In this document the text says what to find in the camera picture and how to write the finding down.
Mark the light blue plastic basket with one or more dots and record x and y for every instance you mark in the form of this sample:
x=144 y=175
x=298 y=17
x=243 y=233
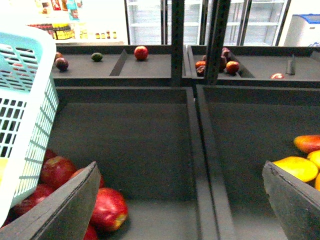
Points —
x=28 y=106

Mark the red apple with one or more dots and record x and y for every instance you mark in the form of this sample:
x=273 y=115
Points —
x=57 y=171
x=110 y=210

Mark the white chest freezer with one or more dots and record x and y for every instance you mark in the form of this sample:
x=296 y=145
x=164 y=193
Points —
x=303 y=31

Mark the sauce bottles shelf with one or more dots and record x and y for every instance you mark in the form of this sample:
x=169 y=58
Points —
x=63 y=31

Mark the red apple upper right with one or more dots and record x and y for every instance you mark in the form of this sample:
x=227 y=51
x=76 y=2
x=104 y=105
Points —
x=110 y=210

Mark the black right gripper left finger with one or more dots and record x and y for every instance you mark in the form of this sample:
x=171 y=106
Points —
x=64 y=215

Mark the red apple far tray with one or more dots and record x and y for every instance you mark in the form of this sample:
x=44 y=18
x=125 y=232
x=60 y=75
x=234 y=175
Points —
x=277 y=76

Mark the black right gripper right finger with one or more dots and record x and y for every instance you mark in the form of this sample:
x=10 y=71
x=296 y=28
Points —
x=295 y=203

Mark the red apple middle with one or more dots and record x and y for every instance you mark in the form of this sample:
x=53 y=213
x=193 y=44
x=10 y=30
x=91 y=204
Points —
x=57 y=171

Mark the dark passion fruit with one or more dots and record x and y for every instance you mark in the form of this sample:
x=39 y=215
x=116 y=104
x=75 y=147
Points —
x=62 y=64

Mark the red mango upper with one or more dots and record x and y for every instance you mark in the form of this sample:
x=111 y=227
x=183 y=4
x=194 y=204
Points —
x=307 y=143

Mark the glass door refrigerator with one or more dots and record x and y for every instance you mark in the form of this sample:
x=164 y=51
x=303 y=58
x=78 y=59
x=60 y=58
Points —
x=249 y=22

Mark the yellow mango upper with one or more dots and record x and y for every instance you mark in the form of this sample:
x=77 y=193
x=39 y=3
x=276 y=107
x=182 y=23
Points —
x=299 y=167

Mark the green avocado far shelf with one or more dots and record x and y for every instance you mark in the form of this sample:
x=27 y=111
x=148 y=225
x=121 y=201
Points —
x=97 y=57

